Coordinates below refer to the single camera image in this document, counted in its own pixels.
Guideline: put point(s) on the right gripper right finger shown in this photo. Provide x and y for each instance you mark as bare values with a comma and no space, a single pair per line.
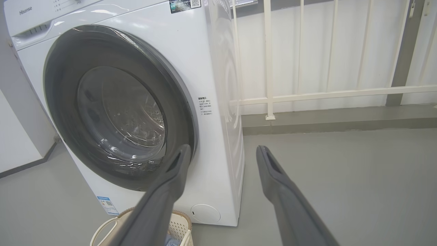
290,212

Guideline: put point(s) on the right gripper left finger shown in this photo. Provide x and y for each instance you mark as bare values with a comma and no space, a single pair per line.
160,205

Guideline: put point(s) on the blue cartoon print garment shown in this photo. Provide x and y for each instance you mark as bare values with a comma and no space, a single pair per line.
172,242

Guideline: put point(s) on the dark grey round washer door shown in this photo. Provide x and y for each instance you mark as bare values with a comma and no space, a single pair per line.
68,102

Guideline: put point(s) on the cream perforated laundry basket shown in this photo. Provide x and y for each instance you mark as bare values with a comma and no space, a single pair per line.
177,225

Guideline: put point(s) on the white front-load washing machine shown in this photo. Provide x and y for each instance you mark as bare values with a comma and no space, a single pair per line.
211,54

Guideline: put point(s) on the round white filter cover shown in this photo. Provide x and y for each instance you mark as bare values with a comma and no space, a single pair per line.
205,214

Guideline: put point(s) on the white metal railing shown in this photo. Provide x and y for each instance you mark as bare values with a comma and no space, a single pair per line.
268,68

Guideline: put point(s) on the grey vertical wall post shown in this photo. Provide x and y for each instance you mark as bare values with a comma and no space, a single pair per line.
403,61

